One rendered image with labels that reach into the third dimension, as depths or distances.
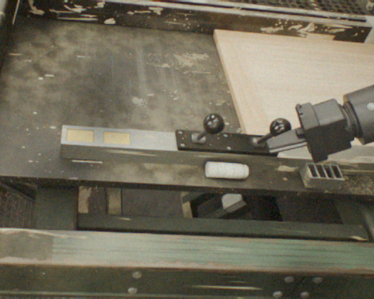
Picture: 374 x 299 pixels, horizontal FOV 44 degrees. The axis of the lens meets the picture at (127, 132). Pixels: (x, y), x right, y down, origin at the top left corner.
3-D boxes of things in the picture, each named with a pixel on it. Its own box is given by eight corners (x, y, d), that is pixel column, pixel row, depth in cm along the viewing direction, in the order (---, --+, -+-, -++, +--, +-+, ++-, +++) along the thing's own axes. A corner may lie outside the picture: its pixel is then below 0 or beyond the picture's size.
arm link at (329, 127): (307, 133, 69) (391, 105, 66) (288, 92, 76) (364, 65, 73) (320, 180, 77) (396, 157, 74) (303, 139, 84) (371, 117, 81)
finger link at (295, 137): (266, 140, 80) (301, 129, 78) (271, 154, 78) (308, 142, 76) (263, 134, 79) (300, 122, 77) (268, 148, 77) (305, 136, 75)
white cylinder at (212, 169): (206, 180, 88) (246, 182, 89) (209, 170, 86) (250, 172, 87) (203, 168, 90) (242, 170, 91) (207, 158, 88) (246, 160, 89)
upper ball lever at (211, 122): (205, 150, 89) (229, 132, 77) (186, 149, 89) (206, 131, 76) (204, 132, 90) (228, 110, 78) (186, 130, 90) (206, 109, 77)
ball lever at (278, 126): (263, 154, 91) (296, 137, 78) (246, 153, 90) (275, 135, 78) (263, 135, 92) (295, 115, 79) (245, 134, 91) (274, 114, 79)
